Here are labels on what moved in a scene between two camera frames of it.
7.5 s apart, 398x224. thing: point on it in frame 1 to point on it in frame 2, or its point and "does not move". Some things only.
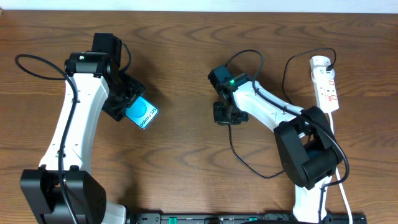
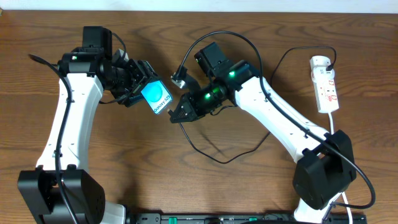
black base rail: (240, 218) does not move
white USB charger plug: (319, 74) does not move
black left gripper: (125, 98) to (140, 76)
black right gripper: (220, 119) to (191, 116)
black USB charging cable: (229, 133) to (279, 61)
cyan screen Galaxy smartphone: (140, 112) to (157, 94)
